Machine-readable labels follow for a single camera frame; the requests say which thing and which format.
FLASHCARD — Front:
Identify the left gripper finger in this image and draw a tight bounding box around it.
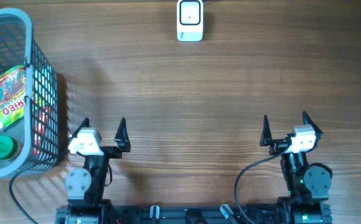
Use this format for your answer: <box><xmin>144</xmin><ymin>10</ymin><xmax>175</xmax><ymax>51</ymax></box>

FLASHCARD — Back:
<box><xmin>70</xmin><ymin>117</ymin><xmax>90</xmax><ymax>138</ymax></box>
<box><xmin>114</xmin><ymin>117</ymin><xmax>131</xmax><ymax>152</ymax></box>

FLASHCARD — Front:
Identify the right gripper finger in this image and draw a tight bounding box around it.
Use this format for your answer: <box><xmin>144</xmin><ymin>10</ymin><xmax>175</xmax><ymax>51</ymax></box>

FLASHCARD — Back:
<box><xmin>260</xmin><ymin>115</ymin><xmax>273</xmax><ymax>146</ymax></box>
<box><xmin>302</xmin><ymin>110</ymin><xmax>323</xmax><ymax>136</ymax></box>

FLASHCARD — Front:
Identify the red candy bar wrapper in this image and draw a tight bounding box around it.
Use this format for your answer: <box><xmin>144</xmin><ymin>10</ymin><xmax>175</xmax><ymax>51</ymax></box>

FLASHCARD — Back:
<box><xmin>32</xmin><ymin>106</ymin><xmax>50</xmax><ymax>158</ymax></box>

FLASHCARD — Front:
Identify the green Haribo candy bag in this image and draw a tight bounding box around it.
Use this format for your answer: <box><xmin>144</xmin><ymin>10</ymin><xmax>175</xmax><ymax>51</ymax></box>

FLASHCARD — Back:
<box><xmin>0</xmin><ymin>65</ymin><xmax>26</xmax><ymax>131</ymax></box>

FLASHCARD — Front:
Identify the green lid jar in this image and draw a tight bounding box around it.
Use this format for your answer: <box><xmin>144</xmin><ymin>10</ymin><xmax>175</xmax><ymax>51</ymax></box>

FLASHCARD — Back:
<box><xmin>0</xmin><ymin>135</ymin><xmax>23</xmax><ymax>161</ymax></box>

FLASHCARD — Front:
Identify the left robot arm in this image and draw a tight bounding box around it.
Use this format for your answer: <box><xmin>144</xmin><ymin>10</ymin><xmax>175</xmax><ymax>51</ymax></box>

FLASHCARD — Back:
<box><xmin>55</xmin><ymin>118</ymin><xmax>131</xmax><ymax>224</ymax></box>

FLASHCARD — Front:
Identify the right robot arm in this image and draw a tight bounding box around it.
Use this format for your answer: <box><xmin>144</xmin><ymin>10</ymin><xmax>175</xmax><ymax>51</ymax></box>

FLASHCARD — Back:
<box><xmin>260</xmin><ymin>111</ymin><xmax>333</xmax><ymax>224</ymax></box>

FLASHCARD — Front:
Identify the white barcode scanner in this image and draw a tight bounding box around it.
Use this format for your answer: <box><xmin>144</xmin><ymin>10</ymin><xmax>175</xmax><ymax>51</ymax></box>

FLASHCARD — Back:
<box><xmin>176</xmin><ymin>0</ymin><xmax>204</xmax><ymax>42</ymax></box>

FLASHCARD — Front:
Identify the grey plastic shopping basket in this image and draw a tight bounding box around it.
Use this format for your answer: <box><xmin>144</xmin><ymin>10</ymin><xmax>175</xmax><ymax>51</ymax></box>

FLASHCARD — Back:
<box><xmin>0</xmin><ymin>8</ymin><xmax>60</xmax><ymax>179</ymax></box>

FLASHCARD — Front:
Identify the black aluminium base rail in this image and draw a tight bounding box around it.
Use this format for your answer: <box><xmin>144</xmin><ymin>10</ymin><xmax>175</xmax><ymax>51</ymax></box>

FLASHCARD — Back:
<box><xmin>55</xmin><ymin>203</ymin><xmax>332</xmax><ymax>224</ymax></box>

